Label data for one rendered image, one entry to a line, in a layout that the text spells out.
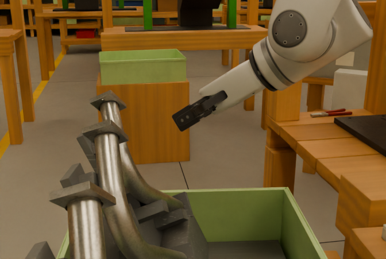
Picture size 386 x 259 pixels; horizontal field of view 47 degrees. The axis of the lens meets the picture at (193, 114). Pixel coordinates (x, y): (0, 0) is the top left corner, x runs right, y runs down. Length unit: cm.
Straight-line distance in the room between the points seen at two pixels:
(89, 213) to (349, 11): 42
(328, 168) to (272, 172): 44
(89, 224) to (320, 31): 36
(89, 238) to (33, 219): 244
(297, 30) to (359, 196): 61
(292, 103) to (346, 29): 96
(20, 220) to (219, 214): 203
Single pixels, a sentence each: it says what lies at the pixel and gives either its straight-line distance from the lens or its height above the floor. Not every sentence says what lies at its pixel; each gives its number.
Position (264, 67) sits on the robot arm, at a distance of 67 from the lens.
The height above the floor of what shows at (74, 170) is 115.
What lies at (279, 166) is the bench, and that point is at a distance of 165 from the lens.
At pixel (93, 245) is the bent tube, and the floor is 116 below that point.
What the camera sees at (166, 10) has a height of 72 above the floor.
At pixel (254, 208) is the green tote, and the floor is 92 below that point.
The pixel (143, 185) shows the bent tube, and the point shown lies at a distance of 71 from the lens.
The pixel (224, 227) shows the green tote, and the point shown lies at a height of 88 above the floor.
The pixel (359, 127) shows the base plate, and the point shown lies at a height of 90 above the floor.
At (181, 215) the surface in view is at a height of 96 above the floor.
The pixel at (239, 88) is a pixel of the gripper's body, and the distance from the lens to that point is 68.
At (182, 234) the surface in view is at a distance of 84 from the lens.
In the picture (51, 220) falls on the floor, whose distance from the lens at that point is 279.
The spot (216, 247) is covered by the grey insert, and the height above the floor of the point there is 85.
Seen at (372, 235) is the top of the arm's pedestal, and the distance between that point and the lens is 104.
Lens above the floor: 138
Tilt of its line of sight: 18 degrees down
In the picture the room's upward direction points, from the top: straight up
